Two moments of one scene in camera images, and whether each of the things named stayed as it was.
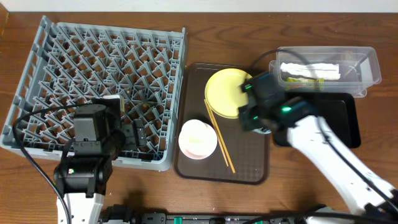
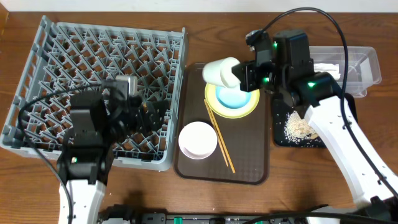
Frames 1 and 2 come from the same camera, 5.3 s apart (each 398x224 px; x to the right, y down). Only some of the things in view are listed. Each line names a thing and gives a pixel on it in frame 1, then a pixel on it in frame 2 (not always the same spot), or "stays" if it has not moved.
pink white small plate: x=204 y=152 stays
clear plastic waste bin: x=326 y=70 stays
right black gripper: x=244 y=126 -> x=247 y=80
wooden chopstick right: x=219 y=135 stays
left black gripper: x=138 y=133 -> x=138 y=113
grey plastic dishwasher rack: x=73 y=64 stays
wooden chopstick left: x=216 y=130 stays
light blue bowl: x=262 y=131 -> x=232 y=98
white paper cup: x=197 y=139 -> x=219 y=73
